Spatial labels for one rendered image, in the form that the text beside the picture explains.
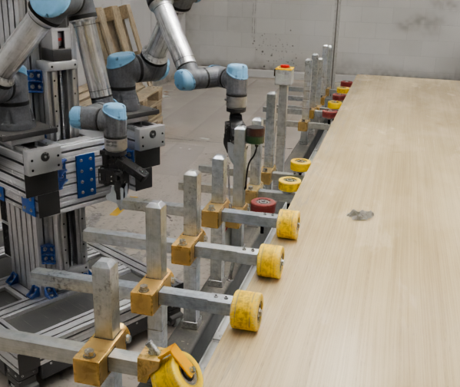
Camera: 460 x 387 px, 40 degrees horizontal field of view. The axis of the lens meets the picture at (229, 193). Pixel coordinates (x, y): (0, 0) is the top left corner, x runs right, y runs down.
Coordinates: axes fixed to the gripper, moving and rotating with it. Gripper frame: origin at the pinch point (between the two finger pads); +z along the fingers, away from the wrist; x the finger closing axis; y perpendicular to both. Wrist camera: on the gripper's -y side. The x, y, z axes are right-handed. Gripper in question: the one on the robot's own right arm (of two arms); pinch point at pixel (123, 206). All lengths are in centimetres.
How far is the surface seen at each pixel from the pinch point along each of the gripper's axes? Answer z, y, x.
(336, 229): -8, -74, 14
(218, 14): -7, 199, -797
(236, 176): -14.7, -39.0, -3.0
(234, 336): -7, -60, 78
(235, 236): 6.4, -39.3, -3.0
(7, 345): -11, -23, 101
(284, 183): -8, -52, -22
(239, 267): 12.9, -43.4, 6.8
